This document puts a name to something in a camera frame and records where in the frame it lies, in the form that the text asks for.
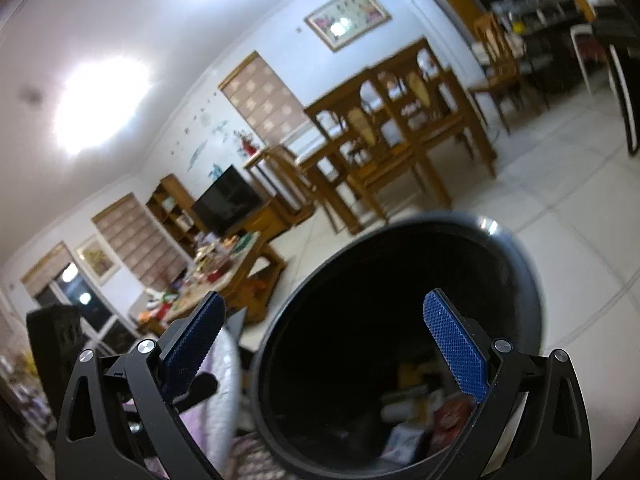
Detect black flat television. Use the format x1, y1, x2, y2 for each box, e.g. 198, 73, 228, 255
192, 166, 264, 237

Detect framed picture on wall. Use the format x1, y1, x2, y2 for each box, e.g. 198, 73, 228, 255
305, 0, 392, 52

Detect wooden bookshelf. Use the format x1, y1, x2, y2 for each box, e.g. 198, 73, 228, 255
146, 174, 206, 258

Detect wooden plant stand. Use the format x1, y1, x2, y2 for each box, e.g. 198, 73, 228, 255
243, 145, 316, 226

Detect round ceiling lamp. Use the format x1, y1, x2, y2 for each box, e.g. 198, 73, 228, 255
52, 54, 153, 156

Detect dark grey trash bin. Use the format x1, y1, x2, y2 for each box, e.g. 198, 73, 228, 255
250, 211, 542, 479

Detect small framed flower picture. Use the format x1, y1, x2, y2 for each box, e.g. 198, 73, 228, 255
75, 235, 120, 286

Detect wooden dining chair front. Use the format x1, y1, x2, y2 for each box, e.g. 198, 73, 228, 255
297, 70, 452, 233

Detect wooden dining table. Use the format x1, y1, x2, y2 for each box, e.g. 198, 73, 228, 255
296, 66, 497, 234

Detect purple tablecloth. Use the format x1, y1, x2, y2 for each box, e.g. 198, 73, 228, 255
180, 340, 236, 471

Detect wooden chair by radiator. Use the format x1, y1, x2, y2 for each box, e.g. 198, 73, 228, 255
468, 12, 549, 134

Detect wooden coffee table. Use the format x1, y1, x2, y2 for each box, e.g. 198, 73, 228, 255
138, 233, 286, 336

